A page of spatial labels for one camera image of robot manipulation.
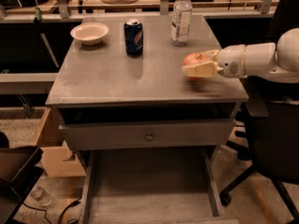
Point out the grey drawer cabinet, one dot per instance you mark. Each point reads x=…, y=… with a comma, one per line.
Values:
x=102, y=84

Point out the black bin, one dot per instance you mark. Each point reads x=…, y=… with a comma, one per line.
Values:
x=18, y=175

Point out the black office chair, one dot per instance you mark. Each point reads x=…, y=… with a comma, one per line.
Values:
x=271, y=119

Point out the white paper bowl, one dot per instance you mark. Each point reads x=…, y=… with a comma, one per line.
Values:
x=90, y=33

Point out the cardboard box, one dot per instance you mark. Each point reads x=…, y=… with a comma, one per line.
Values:
x=57, y=159

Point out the grey open middle drawer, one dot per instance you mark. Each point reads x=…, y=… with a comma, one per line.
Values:
x=172, y=185

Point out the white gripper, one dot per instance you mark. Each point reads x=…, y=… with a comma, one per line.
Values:
x=231, y=61

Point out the clear plastic water bottle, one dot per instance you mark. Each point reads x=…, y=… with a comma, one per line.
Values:
x=181, y=18

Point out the wooden background workbench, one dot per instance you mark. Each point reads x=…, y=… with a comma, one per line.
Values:
x=26, y=10

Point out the clear plastic cup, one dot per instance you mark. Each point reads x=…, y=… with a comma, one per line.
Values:
x=41, y=196

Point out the grey top drawer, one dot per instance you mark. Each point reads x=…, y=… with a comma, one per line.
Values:
x=182, y=133

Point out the red apple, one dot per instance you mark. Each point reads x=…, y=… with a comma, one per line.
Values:
x=192, y=58

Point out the round metal drawer knob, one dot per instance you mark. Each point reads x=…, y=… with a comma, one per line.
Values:
x=149, y=137

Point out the blue Pepsi can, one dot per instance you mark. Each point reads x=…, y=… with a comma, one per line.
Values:
x=133, y=36

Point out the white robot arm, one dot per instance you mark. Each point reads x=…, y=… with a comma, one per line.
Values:
x=278, y=62

